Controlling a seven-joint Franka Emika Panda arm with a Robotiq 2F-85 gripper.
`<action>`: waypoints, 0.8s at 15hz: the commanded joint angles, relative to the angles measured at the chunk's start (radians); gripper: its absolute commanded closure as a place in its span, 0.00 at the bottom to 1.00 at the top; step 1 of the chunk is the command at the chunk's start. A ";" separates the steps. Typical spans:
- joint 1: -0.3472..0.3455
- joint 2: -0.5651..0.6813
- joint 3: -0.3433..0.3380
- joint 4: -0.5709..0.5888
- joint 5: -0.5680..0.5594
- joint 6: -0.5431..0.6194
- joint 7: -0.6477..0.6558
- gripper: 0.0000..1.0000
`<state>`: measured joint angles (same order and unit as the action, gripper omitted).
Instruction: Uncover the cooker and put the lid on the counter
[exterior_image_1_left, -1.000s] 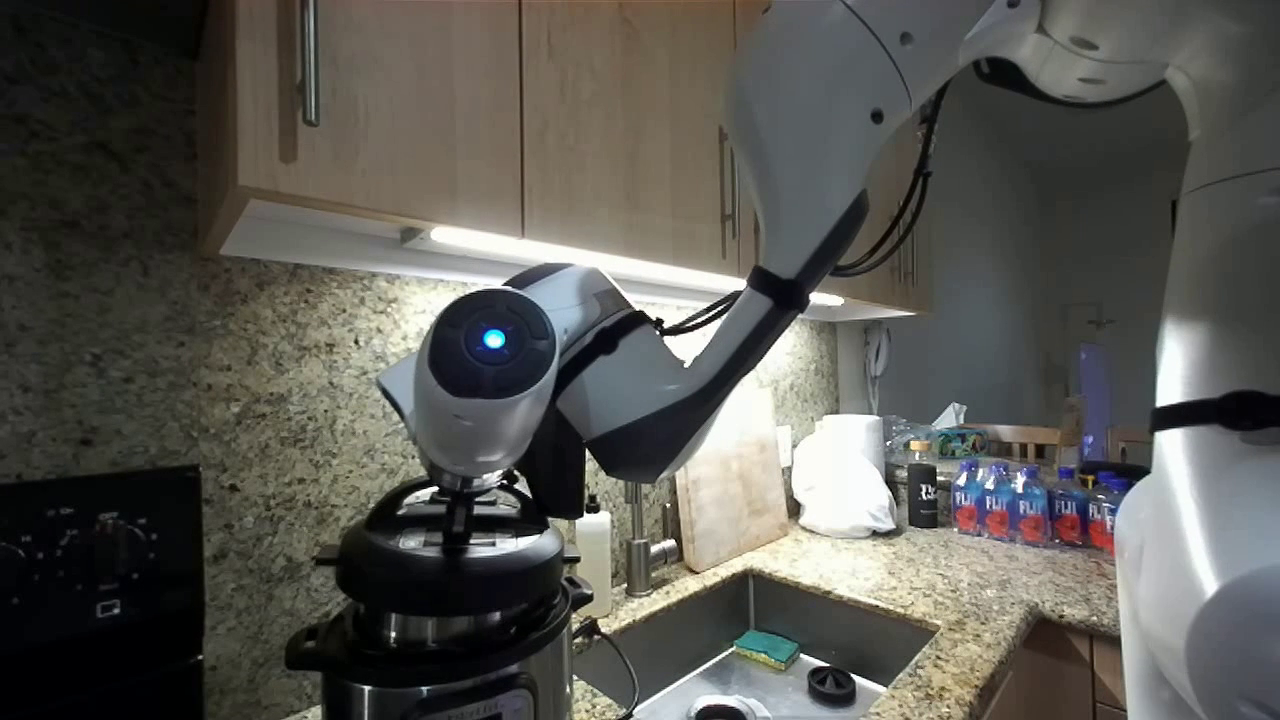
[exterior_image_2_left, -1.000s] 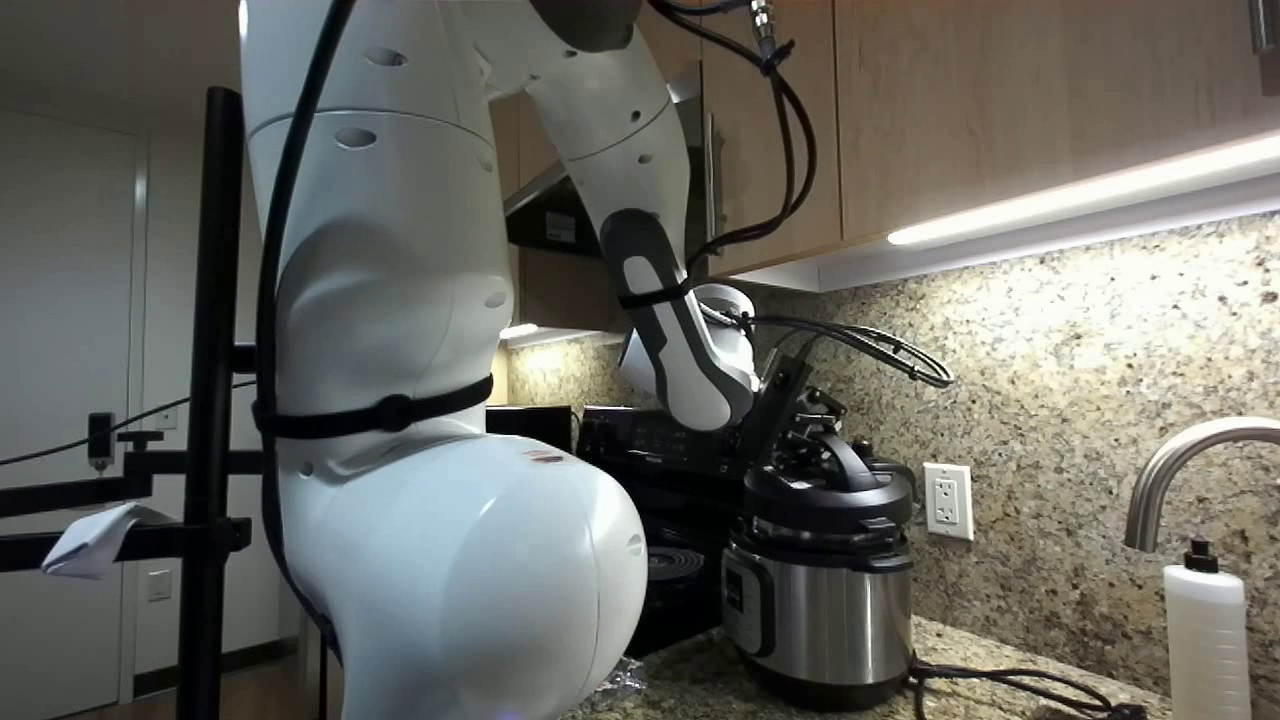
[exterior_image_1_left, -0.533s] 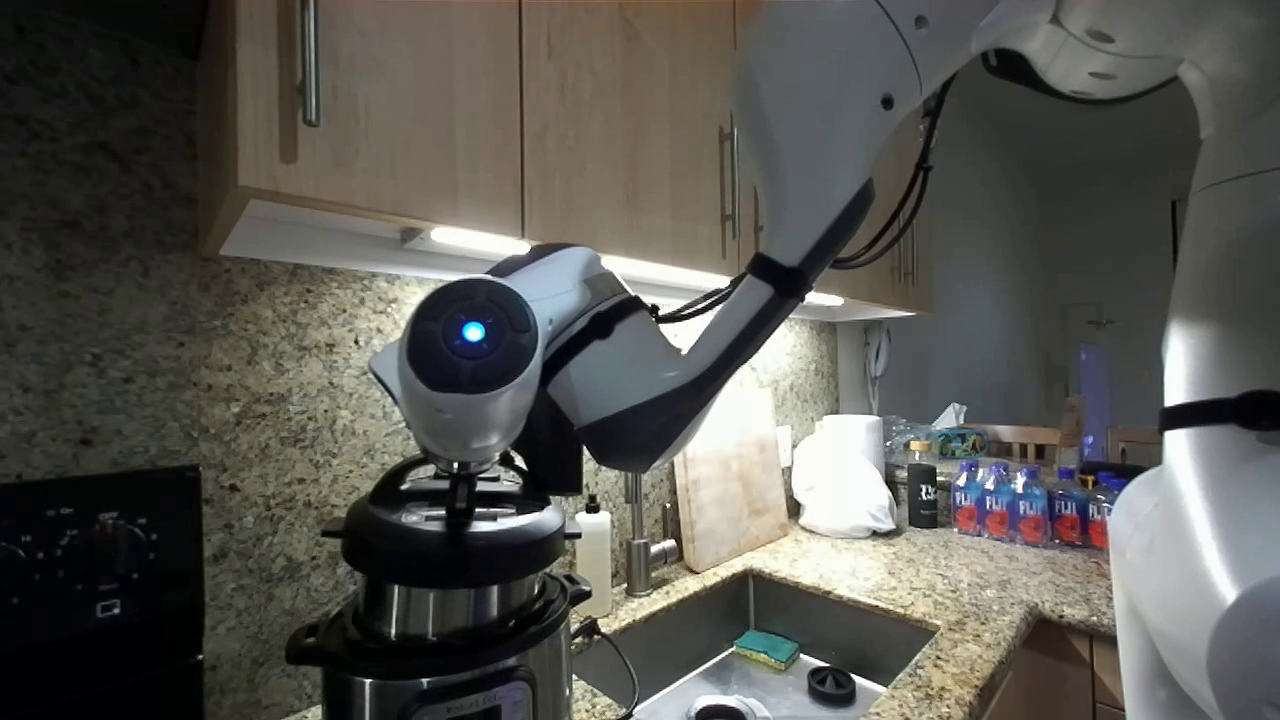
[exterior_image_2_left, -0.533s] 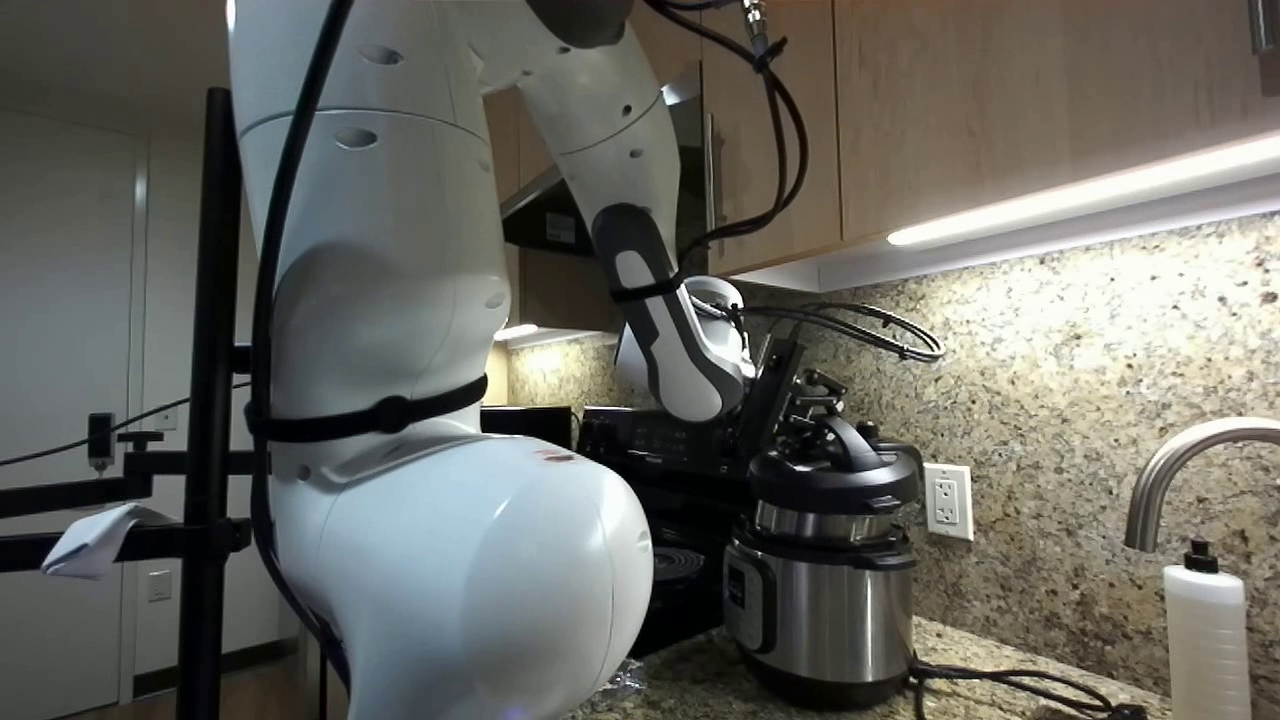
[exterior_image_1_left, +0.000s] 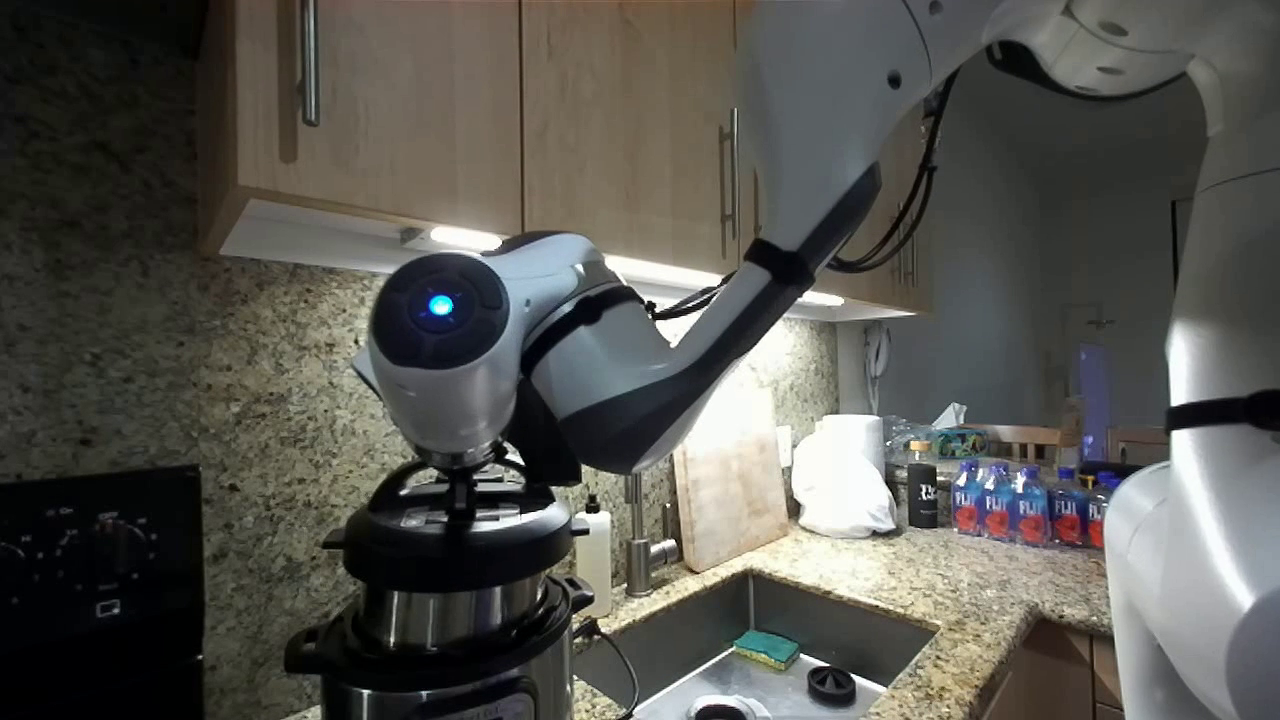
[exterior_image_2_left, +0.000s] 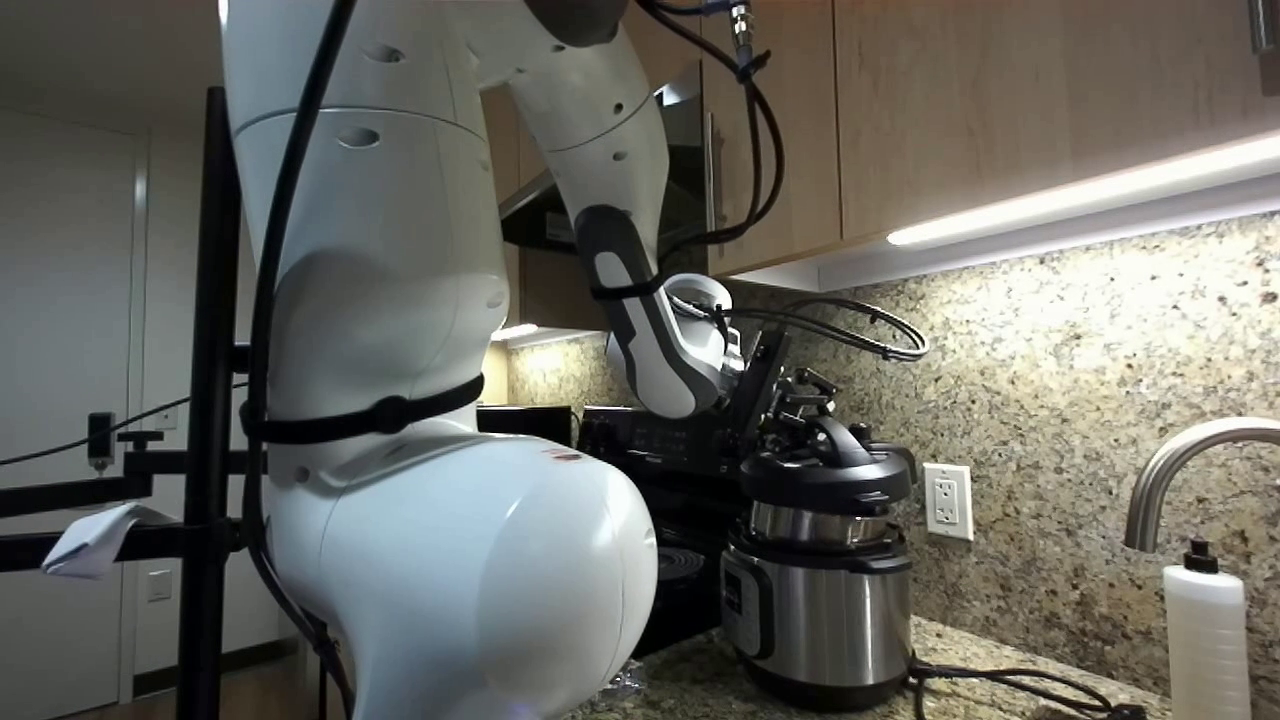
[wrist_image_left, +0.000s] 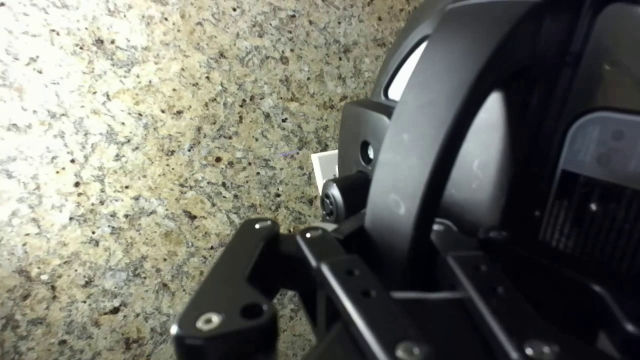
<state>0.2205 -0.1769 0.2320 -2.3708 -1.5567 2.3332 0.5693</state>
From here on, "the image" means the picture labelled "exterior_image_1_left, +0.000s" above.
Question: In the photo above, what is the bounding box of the teal tissue box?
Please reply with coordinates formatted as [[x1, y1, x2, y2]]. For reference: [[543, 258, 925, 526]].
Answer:
[[885, 394, 982, 462]]

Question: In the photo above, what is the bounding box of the dark jar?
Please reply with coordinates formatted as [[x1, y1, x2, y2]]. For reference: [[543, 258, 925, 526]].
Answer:
[[904, 457, 942, 532]]

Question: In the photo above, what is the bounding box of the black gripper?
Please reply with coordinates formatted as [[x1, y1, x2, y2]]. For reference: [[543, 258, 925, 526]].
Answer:
[[422, 448, 504, 508]]

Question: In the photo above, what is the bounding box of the wide wooden cabinet door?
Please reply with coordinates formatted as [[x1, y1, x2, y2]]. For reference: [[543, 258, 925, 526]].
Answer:
[[194, 0, 525, 256]]

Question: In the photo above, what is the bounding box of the wooden base cabinet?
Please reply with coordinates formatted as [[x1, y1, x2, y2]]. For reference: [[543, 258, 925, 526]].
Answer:
[[975, 614, 1126, 720]]

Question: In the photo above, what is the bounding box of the black cooker power cable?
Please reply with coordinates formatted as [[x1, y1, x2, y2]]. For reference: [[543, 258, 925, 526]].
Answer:
[[570, 614, 649, 720]]

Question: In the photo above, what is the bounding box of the chrome faucet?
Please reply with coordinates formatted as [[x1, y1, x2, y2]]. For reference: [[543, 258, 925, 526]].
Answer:
[[614, 466, 688, 599]]

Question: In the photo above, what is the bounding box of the under-cabinet light strip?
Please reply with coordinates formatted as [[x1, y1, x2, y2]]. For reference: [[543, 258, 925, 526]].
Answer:
[[212, 195, 925, 329]]

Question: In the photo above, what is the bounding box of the stainless steel inner pot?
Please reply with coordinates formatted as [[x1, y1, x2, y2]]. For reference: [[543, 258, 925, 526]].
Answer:
[[351, 581, 551, 656]]

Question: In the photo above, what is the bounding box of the wooden cutting board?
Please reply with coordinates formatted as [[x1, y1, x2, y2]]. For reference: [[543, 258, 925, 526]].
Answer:
[[667, 356, 796, 581]]

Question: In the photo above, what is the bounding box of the tall blue bottle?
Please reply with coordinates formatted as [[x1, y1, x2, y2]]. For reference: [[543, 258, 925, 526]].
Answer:
[[1071, 341, 1123, 466]]

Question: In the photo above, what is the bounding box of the green dish sponge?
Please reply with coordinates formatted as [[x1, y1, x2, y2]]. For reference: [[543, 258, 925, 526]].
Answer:
[[729, 623, 802, 674]]

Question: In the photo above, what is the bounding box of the black stove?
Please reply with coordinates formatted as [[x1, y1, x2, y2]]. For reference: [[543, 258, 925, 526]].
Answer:
[[0, 461, 209, 720]]

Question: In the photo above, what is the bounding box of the blue red labelled bottle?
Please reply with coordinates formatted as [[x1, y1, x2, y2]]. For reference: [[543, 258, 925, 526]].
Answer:
[[975, 461, 1018, 545], [951, 457, 986, 541], [1084, 466, 1123, 557], [1046, 462, 1093, 553], [1009, 462, 1058, 547]]

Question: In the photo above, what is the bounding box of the pressure cooker base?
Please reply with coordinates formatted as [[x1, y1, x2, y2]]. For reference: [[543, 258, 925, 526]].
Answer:
[[280, 571, 599, 720]]

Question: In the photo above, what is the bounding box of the stainless steel sink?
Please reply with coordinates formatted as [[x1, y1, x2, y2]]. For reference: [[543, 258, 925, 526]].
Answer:
[[570, 566, 939, 720]]

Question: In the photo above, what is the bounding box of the black sink stopper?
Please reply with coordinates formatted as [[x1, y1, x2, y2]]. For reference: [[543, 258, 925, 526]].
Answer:
[[802, 659, 858, 712]]

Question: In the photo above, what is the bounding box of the black pressure cooker lid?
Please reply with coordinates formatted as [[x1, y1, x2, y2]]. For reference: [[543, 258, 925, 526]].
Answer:
[[321, 457, 592, 599]]

